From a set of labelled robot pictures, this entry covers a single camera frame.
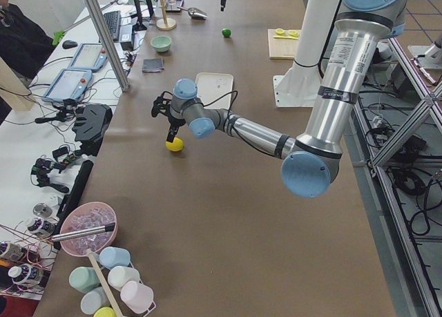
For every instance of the steel scoop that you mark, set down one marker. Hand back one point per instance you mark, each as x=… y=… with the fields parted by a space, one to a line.
x=194 y=13

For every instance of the teach pendant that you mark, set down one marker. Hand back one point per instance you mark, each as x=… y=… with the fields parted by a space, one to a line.
x=90 y=56
x=70 y=83

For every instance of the wooden cup stand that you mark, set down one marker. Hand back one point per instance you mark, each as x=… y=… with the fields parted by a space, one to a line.
x=165 y=23

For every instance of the teach pendant far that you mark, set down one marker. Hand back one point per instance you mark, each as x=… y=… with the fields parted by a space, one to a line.
x=90 y=56

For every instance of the green lime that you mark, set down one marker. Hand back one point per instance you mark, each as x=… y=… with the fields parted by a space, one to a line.
x=226 y=33

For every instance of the aluminium frame post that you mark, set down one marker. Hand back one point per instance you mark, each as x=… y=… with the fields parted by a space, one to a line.
x=107 y=42

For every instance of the wooden rack handle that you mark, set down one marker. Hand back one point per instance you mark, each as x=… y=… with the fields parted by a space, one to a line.
x=107 y=289

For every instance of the steel muddler black tip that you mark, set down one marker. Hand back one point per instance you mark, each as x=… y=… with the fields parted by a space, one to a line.
x=83 y=232

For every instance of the seated person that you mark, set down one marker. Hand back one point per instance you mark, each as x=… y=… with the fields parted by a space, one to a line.
x=25 y=46

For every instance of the yellow plastic knife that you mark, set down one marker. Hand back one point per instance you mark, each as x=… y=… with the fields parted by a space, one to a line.
x=285 y=37

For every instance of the black keyboard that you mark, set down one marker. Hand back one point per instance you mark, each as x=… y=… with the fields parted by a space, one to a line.
x=112 y=20

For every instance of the grey blue cup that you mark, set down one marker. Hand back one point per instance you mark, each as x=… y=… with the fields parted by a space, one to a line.
x=93 y=301

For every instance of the mint green cup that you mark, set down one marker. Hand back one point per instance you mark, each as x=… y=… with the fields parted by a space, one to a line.
x=83 y=279

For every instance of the white wire cup rack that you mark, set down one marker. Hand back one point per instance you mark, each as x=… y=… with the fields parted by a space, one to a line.
x=138 y=297

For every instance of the pale green cup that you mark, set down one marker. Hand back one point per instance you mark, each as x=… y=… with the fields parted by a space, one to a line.
x=119 y=276

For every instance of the grey folded cloth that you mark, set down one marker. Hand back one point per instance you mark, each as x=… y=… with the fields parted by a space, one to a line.
x=154 y=65

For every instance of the pink cup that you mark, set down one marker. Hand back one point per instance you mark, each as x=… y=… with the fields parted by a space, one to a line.
x=138 y=297

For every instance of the green ceramic bowl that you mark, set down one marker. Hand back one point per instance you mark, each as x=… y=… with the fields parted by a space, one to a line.
x=161 y=43

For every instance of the teach pendant near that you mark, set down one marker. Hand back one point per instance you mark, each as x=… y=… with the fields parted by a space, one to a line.
x=70 y=83

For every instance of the yellow lemon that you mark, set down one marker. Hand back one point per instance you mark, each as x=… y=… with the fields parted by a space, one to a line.
x=175 y=146

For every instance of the computer mouse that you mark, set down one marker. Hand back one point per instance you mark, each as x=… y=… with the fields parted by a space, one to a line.
x=68 y=44

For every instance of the light blue cup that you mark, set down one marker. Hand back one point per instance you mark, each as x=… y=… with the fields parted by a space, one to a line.
x=111 y=257

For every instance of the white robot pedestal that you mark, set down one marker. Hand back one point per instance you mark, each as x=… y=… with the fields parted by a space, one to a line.
x=300 y=84

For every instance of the pink bowl of ice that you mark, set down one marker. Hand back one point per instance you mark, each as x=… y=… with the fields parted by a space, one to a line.
x=98 y=223

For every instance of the yellow cup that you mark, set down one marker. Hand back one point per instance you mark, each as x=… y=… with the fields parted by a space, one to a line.
x=105 y=312

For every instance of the cream serving tray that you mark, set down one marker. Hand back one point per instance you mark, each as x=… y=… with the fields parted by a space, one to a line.
x=214 y=89

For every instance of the wooden cutting board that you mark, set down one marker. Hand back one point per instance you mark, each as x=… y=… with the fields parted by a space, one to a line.
x=284 y=49

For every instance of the black device housing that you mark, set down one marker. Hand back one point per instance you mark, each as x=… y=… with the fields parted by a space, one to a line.
x=91 y=122

